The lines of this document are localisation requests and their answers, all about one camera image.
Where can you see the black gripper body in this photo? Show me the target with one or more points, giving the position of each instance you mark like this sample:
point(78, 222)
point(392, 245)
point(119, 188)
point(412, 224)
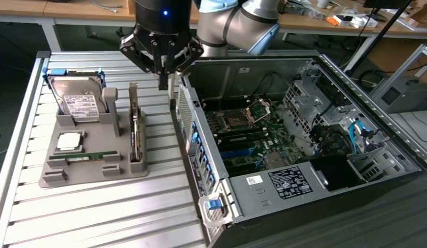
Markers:
point(161, 23)

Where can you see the graphics card with metal bracket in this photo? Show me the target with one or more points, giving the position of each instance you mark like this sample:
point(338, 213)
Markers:
point(134, 134)

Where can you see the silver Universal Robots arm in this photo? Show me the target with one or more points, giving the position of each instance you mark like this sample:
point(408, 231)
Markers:
point(233, 23)

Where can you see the open black PC case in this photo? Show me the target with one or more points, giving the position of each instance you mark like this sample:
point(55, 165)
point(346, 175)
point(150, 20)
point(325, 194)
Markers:
point(212, 75)

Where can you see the brown cardboard box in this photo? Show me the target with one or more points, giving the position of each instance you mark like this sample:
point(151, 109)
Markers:
point(130, 6)

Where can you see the thin locking lever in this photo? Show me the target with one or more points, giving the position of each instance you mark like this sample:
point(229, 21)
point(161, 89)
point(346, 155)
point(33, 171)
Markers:
point(221, 103)

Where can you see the hard drive in blue caddy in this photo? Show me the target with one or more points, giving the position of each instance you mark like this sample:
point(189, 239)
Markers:
point(55, 72)

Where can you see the silver hard disk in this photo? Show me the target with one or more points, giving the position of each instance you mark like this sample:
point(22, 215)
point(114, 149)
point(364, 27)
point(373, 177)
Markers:
point(78, 103)

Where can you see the wooden desk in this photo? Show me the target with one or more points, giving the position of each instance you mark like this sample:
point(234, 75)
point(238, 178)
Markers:
point(78, 10)

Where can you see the metal socket cover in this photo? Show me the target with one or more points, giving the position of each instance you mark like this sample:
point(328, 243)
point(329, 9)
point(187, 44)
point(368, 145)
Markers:
point(258, 109)

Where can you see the black RAM slot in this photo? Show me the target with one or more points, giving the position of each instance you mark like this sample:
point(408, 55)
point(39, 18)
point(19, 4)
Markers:
point(241, 138)

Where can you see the metal electronics box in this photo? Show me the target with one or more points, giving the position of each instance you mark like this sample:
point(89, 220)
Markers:
point(292, 7)

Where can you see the silver CPU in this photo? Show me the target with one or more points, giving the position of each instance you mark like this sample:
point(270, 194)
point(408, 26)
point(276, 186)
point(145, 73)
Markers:
point(69, 140)

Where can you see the silver perforated drive cage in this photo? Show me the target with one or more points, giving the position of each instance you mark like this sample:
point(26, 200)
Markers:
point(302, 103)

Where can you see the grey plastic parts rack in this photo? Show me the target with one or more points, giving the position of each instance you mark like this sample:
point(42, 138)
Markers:
point(95, 155)

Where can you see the green RAM stick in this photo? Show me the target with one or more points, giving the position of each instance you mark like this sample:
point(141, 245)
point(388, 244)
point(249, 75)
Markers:
point(87, 155)

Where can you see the green motherboard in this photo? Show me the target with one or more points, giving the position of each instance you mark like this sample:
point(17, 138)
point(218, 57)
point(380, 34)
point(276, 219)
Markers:
point(278, 139)

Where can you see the white cup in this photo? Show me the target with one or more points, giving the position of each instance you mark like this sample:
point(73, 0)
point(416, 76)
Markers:
point(322, 3)

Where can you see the orange box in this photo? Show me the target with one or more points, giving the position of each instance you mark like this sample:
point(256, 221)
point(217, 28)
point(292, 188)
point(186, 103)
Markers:
point(336, 20)

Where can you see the white box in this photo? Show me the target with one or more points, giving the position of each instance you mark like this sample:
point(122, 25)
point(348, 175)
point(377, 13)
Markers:
point(365, 22)

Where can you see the grey power supply unit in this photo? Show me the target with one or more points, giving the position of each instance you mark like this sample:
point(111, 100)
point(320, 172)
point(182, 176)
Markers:
point(253, 193)

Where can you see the black tripod pole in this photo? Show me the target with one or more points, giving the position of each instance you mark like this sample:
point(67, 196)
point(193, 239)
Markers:
point(381, 33)

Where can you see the black monitor with stand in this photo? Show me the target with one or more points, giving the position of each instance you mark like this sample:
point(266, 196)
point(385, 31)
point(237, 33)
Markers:
point(376, 16)

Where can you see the blue case latch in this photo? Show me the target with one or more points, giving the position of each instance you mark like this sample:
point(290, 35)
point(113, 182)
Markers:
point(212, 204)

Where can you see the black square cover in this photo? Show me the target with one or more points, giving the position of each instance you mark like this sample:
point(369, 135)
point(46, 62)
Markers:
point(333, 170)

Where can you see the grey computer tower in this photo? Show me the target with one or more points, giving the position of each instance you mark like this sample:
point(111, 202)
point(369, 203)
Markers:
point(405, 95)

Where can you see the silver disk bay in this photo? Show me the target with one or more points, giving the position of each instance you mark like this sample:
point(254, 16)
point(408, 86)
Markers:
point(374, 165)

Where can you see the open cardboard carton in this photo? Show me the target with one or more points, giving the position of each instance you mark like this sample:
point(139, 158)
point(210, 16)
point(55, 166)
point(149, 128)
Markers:
point(422, 14)

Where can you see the aluminium profile frame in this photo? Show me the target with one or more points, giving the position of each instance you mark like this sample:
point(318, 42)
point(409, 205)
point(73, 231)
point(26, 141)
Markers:
point(417, 55)

